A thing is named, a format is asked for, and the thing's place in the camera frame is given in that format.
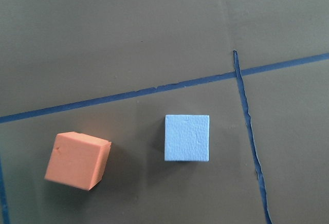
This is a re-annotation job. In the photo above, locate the light blue foam block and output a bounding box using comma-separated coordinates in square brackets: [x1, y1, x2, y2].
[164, 115, 210, 162]

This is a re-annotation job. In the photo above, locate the orange foam block left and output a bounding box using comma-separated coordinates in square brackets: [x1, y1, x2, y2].
[44, 132, 112, 191]

